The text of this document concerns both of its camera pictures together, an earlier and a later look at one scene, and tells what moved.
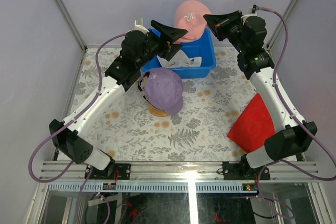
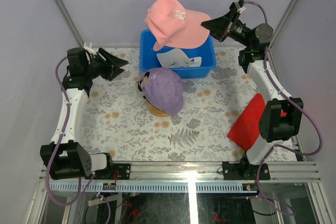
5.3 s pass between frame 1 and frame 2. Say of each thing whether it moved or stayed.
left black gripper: moved
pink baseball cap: moved
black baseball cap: stayed
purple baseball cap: stayed
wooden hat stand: stayed
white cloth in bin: stayed
